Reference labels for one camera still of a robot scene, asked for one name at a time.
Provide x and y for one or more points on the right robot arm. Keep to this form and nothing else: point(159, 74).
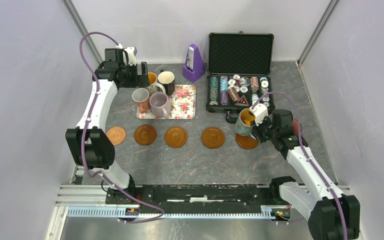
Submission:
point(330, 213)

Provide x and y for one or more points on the woven rattan coaster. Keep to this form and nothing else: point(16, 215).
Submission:
point(116, 135)

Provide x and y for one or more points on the orange poker chip stack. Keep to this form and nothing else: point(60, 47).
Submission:
point(232, 92)

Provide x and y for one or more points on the wooden coaster two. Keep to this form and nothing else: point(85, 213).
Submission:
point(246, 142)

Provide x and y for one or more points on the purple poker chip stack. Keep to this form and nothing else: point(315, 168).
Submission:
point(224, 98)

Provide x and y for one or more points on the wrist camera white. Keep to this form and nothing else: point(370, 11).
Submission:
point(130, 58)
point(260, 112)

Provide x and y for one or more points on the all in triangle marker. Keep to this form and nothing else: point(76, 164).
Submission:
point(242, 101)

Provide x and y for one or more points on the blue mug orange inside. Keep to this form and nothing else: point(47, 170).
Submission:
point(243, 124)

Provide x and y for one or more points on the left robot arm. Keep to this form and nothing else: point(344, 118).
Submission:
point(88, 143)

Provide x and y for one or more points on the white mug orange inside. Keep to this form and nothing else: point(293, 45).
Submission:
point(155, 86)

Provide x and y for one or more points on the wooden coaster three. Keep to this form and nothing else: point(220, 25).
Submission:
point(175, 137)

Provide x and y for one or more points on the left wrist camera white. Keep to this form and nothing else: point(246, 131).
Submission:
point(130, 58)

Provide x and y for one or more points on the lilac mug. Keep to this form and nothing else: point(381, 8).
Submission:
point(160, 105)

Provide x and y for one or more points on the black poker chip case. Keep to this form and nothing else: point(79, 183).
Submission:
point(242, 60)

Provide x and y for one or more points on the salmon mug white inside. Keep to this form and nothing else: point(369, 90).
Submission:
point(141, 97)

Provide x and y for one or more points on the teal poker chip stack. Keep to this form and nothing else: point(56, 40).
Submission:
point(214, 83)

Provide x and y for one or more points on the wooden coaster one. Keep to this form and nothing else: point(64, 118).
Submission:
point(145, 134)

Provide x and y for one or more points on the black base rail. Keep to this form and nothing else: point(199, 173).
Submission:
point(197, 199)

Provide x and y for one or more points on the floral tray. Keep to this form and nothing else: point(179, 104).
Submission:
point(183, 102)

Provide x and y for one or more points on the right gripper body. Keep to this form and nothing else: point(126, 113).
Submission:
point(265, 131)

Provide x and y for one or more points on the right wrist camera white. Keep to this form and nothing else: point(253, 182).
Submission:
point(260, 112)

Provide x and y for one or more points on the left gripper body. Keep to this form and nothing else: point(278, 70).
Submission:
point(130, 76)

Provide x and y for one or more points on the wooden coaster four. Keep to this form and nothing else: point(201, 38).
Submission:
point(212, 137)

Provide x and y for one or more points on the black mug white inside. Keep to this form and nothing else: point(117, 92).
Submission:
point(167, 79)

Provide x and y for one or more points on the pink mug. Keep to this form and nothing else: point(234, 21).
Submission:
point(297, 127)

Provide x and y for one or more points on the purple metronome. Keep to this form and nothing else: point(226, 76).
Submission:
point(194, 66)

